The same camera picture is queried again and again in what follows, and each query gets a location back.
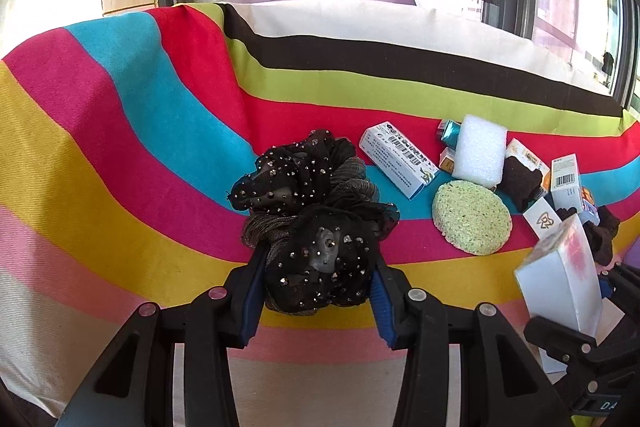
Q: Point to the white cube box diamond logo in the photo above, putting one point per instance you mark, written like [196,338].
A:
[541,218]

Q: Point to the black studded scrunchie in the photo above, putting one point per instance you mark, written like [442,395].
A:
[312,204]

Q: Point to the white medicine box red figure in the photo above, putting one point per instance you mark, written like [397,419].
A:
[565,188]

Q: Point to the teal shiny small box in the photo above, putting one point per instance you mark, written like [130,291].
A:
[448,132]

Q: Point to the rainbow striped tablecloth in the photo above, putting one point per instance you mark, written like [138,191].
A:
[121,139]

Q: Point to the dark brown knit sock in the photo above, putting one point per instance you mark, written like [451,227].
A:
[520,184]
[599,238]

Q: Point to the white foam block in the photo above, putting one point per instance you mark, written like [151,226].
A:
[480,152]

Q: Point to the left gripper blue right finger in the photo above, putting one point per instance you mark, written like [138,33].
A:
[387,299]

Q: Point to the white box pink flower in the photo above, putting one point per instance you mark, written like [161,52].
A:
[559,280]

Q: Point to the white orange tissue pack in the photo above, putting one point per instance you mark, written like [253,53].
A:
[530,160]

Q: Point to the green round sponge pad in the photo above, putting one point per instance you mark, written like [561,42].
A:
[471,218]

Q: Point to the white green barcode medicine box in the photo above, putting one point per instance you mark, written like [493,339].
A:
[399,159]

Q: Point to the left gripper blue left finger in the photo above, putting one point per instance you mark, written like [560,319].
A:
[246,289]

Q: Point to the red blue 48 box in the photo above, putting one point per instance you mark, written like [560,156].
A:
[590,211]

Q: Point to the white gold toothpaste box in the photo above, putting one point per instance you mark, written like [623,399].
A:
[446,160]

